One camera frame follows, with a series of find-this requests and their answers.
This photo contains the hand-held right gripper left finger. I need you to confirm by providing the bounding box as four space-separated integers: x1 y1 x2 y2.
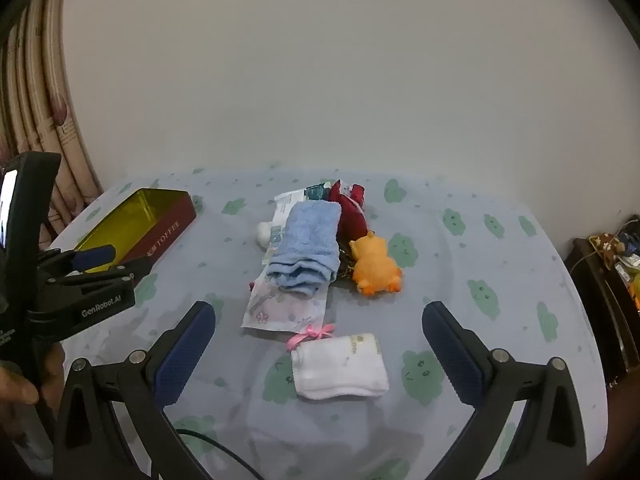
52 301 217 480

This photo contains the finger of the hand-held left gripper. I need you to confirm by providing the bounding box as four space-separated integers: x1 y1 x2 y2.
36 244 117 277
47 259 157 290

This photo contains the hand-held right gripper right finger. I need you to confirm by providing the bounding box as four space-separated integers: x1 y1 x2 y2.
421 301 588 480

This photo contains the red and gold tin box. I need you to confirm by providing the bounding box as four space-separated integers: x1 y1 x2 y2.
74 188 197 275

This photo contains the floral print paper packet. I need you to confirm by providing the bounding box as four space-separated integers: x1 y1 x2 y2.
241 260 328 333

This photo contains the white cloth with pink ribbon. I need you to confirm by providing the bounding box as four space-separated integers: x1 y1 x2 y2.
286 323 390 401

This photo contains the orange plush bear toy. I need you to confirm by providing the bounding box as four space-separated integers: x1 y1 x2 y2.
348 230 404 297

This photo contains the light blue towel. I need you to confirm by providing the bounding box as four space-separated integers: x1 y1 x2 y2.
265 201 343 297

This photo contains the red plush toy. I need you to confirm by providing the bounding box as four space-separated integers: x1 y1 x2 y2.
327 180 371 256

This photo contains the person's left hand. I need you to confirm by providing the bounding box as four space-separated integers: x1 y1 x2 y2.
0 344 67 441

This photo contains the green cloud print tablecloth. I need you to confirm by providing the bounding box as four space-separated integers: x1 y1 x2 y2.
47 165 613 480

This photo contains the beige floral curtain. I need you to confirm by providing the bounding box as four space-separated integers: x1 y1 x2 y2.
0 0 103 251

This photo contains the dark wooden cabinet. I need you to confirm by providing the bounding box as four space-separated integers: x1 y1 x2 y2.
565 237 640 391

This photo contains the white packet with teal label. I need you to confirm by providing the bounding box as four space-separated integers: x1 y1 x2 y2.
273 184 332 223

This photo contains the brown floral pouch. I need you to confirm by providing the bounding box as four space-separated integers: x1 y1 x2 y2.
589 232 624 268

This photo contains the black cable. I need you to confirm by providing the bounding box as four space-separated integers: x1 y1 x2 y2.
175 429 263 480

